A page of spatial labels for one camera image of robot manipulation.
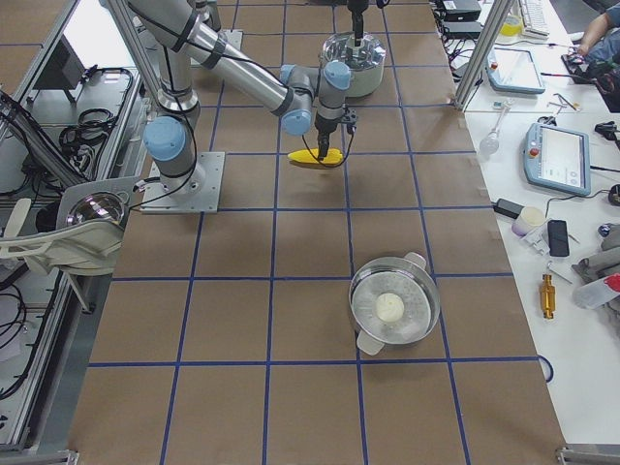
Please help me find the black phone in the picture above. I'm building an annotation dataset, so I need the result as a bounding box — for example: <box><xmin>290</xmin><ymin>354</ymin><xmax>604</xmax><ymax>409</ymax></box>
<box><xmin>547</xmin><ymin>220</ymin><xmax>570</xmax><ymax>258</ymax></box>

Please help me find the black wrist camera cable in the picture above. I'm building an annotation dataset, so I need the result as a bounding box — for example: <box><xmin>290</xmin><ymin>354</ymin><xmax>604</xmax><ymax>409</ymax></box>
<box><xmin>300</xmin><ymin>108</ymin><xmax>359</xmax><ymax>174</ymax></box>

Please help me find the glass pot lid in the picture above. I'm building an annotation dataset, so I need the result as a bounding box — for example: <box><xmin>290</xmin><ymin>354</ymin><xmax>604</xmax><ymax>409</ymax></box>
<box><xmin>320</xmin><ymin>32</ymin><xmax>386</xmax><ymax>72</ymax></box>

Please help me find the black power adapter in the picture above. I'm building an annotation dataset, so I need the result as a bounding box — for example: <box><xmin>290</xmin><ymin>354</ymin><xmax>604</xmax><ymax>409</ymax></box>
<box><xmin>492</xmin><ymin>199</ymin><xmax>524</xmax><ymax>220</ymax></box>

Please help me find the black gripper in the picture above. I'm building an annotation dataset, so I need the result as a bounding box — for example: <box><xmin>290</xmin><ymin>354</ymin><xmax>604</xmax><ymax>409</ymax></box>
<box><xmin>315</xmin><ymin>115</ymin><xmax>339</xmax><ymax>161</ymax></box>
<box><xmin>351</xmin><ymin>10</ymin><xmax>364</xmax><ymax>47</ymax></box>

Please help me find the gold metal cylinder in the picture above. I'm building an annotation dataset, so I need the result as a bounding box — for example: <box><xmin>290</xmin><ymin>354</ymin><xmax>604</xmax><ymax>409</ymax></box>
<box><xmin>539</xmin><ymin>273</ymin><xmax>556</xmax><ymax>320</ymax></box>

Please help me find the white bun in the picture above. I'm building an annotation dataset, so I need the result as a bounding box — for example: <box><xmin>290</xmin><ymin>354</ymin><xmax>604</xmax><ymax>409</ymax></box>
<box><xmin>375</xmin><ymin>293</ymin><xmax>405</xmax><ymax>323</ymax></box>

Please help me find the aluminium frame post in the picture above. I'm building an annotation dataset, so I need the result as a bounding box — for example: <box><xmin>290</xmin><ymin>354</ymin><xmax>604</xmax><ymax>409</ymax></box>
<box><xmin>452</xmin><ymin>0</ymin><xmax>513</xmax><ymax>110</ymax></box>

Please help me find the pale green electric pot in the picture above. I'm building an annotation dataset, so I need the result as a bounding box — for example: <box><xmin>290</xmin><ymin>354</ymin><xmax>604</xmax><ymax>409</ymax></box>
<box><xmin>320</xmin><ymin>32</ymin><xmax>387</xmax><ymax>98</ymax></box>

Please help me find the steel steamer pot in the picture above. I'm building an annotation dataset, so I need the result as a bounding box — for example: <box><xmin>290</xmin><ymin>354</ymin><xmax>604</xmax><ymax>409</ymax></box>
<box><xmin>349</xmin><ymin>252</ymin><xmax>441</xmax><ymax>356</ymax></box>

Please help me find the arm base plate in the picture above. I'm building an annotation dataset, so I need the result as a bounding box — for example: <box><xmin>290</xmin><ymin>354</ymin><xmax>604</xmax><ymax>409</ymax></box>
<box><xmin>138</xmin><ymin>151</ymin><xmax>225</xmax><ymax>214</ymax></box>

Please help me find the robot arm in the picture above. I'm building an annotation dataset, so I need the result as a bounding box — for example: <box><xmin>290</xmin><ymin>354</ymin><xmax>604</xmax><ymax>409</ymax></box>
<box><xmin>347</xmin><ymin>0</ymin><xmax>369</xmax><ymax>47</ymax></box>
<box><xmin>128</xmin><ymin>1</ymin><xmax>357</xmax><ymax>170</ymax></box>

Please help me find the blue teach pendant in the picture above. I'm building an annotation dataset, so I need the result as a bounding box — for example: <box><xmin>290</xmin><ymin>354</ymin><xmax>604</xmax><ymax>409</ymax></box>
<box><xmin>522</xmin><ymin>123</ymin><xmax>591</xmax><ymax>197</ymax></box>
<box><xmin>485</xmin><ymin>47</ymin><xmax>545</xmax><ymax>95</ymax></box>

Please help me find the yellow corn cob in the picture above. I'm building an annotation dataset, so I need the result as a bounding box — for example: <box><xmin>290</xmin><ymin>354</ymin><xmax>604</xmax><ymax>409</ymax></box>
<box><xmin>287</xmin><ymin>148</ymin><xmax>344</xmax><ymax>169</ymax></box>

